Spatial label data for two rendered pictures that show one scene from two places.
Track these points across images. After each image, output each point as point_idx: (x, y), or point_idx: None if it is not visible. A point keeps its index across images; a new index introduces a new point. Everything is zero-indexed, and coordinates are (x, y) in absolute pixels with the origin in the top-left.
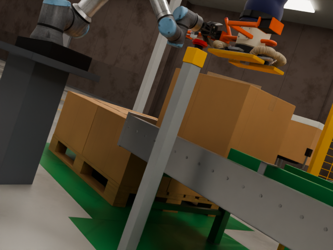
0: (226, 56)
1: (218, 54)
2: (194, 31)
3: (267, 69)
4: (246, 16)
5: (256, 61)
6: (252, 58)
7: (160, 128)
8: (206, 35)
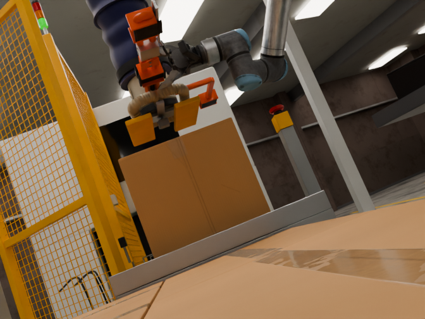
0: (187, 112)
1: (188, 107)
2: (185, 53)
3: (151, 137)
4: (170, 66)
5: (183, 128)
6: (193, 125)
7: (320, 189)
8: (186, 71)
